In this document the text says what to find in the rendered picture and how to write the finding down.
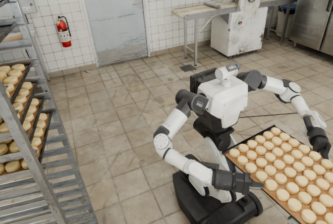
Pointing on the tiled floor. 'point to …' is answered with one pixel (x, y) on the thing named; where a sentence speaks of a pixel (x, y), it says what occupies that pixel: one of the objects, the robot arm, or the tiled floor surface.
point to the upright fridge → (314, 14)
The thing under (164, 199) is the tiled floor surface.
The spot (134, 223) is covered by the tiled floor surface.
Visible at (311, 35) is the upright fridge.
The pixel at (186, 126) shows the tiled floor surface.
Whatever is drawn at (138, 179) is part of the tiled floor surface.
